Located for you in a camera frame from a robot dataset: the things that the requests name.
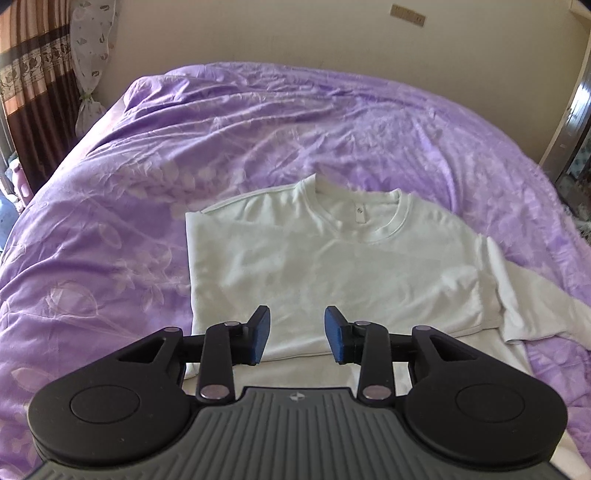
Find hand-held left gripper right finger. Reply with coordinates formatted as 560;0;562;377
324;305;481;403

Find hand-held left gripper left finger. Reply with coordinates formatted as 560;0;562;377
115;305;272;403

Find white printed sweatshirt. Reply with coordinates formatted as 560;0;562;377
185;173;591;402

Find purple floral blanket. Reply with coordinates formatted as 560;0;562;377
0;62;591;480

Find pink bottle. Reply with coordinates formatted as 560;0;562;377
13;159;34;200

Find white floral sheer curtain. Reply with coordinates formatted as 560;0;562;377
69;0;122;138

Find brown patterned curtain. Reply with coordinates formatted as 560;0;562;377
0;0;80;197

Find beige wall plate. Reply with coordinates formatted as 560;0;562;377
391;4;427;27

